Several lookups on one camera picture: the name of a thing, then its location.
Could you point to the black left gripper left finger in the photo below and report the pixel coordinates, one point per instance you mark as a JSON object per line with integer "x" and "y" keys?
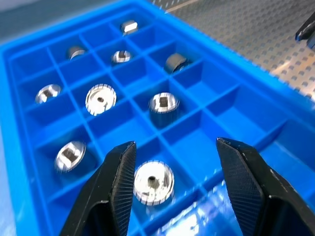
{"x": 110, "y": 191}

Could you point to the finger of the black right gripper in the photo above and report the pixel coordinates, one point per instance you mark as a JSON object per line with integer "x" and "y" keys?
{"x": 305, "y": 30}

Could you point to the perforated metal tray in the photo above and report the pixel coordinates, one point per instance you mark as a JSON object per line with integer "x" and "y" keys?
{"x": 246, "y": 37}

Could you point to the blue compartment tray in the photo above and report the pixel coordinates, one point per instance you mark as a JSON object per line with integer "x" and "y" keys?
{"x": 197, "y": 81}

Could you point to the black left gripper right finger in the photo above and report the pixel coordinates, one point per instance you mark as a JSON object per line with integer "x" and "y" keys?
{"x": 248, "y": 191}

